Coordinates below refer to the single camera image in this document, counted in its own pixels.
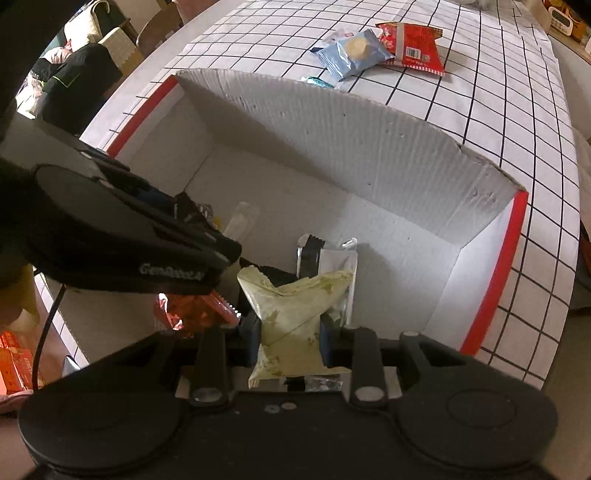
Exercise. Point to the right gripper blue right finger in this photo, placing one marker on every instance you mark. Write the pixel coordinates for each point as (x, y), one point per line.
(330, 342)

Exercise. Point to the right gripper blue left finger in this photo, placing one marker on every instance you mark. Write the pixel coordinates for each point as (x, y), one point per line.
(250, 331)

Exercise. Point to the cream patterned snack pouch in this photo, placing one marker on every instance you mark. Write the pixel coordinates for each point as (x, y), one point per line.
(290, 316)

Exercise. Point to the brown M&M's packet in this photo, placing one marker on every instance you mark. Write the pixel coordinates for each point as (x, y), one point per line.
(187, 211)

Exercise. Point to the white red cardboard box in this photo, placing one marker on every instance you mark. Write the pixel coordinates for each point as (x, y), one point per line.
(437, 224)

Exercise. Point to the teal candy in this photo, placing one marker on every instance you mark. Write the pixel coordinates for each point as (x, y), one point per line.
(311, 80)

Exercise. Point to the light blue cookie packet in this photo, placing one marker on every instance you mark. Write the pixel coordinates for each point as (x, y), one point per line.
(342, 66)

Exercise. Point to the red chips bag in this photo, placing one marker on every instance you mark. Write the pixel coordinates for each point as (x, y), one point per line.
(412, 46)

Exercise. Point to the white blue milk tablet packet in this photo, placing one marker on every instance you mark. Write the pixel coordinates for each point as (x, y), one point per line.
(355, 44)

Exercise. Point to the brown Oreo bag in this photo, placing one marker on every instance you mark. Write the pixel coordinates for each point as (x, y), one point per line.
(193, 314)

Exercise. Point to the black jacket on sofa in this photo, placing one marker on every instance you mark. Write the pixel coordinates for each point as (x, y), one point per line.
(74, 91)

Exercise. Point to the wooden chair left side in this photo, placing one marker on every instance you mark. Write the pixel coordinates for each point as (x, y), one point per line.
(158, 29)

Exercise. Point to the white black grid tablecloth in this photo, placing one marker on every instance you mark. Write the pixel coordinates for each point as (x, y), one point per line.
(501, 94)

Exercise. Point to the white digital timer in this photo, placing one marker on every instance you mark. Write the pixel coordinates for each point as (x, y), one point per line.
(561, 21)

